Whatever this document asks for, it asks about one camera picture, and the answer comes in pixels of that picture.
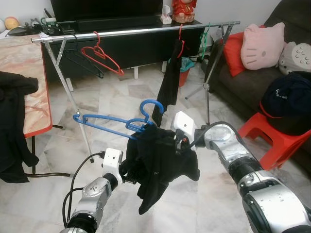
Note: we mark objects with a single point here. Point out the chrome metal clothes rack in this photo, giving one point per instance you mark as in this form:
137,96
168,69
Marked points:
136,32

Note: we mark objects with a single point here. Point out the red cushion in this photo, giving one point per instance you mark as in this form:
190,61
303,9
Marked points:
232,53

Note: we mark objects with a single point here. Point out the long black garment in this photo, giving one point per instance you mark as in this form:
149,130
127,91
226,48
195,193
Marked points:
170,87

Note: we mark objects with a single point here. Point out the green plastic hanger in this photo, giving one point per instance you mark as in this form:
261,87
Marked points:
205,43

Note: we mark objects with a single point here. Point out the green circuit board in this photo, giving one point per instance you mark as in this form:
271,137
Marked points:
48,26

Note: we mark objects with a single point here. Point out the black fleece garment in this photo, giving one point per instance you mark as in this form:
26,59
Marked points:
155,165

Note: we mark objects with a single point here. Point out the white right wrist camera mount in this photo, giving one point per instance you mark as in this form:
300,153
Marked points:
183,124

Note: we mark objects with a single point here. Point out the black plastic hanger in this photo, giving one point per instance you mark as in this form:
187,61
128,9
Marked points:
95,73

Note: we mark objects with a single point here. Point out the small orange ball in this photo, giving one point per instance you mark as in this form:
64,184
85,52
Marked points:
11,23

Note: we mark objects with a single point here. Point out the dark brown fabric sofa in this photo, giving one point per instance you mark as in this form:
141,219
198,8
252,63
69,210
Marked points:
238,92

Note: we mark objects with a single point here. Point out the black flat television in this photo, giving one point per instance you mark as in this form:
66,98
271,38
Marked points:
107,9

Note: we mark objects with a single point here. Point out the black soundbar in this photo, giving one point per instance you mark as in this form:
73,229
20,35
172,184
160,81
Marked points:
116,24

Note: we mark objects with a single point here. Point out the blue plastic hanger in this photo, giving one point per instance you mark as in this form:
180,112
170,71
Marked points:
150,102

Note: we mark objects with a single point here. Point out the red plastic hanger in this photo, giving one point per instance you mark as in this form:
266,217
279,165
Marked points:
119,71
182,48

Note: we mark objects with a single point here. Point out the black garment with hood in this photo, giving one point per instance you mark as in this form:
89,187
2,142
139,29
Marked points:
14,126

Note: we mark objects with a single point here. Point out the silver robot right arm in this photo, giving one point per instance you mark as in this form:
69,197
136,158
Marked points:
257,194

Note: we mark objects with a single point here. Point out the red plastic stool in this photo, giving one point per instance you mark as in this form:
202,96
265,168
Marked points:
272,141

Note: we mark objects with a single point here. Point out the grey white plush cushion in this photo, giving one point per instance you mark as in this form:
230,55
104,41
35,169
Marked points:
296,58

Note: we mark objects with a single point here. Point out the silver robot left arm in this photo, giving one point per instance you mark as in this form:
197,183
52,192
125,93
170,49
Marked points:
95,194

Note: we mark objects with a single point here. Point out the dark clothes pile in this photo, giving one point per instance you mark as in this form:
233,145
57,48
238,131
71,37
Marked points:
286,97

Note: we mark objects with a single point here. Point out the white pink tissue box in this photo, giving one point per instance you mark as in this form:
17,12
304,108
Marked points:
166,18

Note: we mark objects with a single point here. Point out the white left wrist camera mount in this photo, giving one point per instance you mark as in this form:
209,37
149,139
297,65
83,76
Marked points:
112,160

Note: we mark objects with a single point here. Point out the pink cat face cushion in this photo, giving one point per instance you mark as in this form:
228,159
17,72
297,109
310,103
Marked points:
262,48

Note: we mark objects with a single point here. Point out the black television cabinet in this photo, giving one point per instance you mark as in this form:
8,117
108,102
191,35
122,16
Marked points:
136,53

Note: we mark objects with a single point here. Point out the red waste bin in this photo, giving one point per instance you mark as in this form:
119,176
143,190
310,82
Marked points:
183,78

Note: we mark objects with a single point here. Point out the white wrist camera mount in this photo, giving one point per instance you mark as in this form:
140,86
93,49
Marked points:
183,124
112,160

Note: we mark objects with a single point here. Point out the red laughing Buddha statue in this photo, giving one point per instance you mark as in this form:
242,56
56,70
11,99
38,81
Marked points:
183,12

